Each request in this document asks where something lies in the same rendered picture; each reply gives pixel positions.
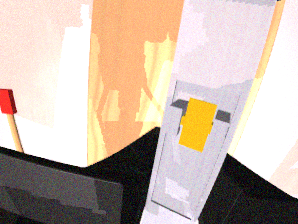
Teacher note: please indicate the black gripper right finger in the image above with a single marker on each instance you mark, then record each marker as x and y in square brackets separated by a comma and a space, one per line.
[240, 196]

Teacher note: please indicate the light wooden board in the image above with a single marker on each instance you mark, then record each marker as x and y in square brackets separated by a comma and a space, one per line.
[131, 59]

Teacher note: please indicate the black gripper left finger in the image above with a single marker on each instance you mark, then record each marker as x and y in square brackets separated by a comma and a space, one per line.
[111, 191]

